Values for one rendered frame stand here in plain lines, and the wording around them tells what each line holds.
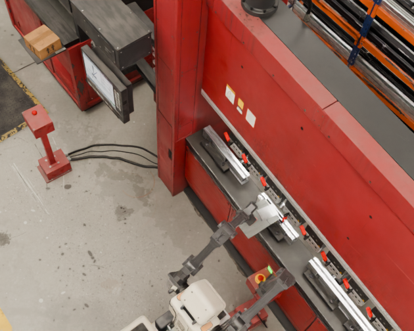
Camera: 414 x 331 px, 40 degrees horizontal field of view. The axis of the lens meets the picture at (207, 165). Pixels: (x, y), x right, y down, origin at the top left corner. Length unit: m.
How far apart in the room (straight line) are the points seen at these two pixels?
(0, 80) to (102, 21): 2.52
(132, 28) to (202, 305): 1.63
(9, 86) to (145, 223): 1.94
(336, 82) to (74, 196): 2.86
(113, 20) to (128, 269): 2.12
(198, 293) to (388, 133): 1.33
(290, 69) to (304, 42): 0.20
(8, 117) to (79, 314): 1.99
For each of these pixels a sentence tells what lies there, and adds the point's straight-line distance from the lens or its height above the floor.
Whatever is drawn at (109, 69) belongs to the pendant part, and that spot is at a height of 1.60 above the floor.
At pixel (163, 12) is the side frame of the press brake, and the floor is 2.08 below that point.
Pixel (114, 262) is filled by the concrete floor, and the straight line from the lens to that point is 4.76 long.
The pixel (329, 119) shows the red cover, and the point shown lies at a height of 2.29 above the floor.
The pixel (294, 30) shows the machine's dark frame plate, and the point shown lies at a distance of 3.02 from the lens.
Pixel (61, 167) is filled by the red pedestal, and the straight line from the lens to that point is 5.07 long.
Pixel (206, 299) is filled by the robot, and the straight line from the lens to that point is 3.20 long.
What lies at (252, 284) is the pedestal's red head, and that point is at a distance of 3.89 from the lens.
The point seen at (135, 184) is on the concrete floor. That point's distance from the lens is 5.04.
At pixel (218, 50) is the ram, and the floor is 1.90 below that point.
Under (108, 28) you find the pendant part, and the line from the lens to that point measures 3.45.
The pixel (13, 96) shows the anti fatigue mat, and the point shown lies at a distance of 5.70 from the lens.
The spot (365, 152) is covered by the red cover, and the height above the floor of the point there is 2.30.
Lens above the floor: 4.44
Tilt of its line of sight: 60 degrees down
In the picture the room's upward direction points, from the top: 7 degrees clockwise
